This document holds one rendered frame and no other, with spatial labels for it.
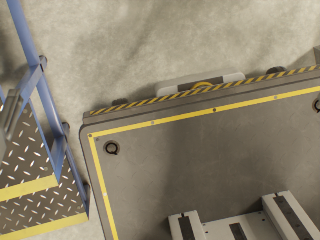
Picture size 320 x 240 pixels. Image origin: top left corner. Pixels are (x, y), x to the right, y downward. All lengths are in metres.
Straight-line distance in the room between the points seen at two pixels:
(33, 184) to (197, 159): 0.42
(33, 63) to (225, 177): 0.61
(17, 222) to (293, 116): 0.84
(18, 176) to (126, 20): 0.58
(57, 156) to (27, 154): 0.14
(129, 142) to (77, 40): 0.41
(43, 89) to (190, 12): 0.49
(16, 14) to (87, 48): 0.25
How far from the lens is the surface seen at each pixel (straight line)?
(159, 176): 1.35
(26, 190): 1.29
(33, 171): 1.27
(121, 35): 1.56
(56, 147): 1.43
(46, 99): 1.48
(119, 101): 1.50
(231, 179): 1.39
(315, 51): 1.68
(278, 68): 1.55
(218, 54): 1.61
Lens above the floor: 1.54
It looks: 71 degrees down
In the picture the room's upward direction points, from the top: 164 degrees clockwise
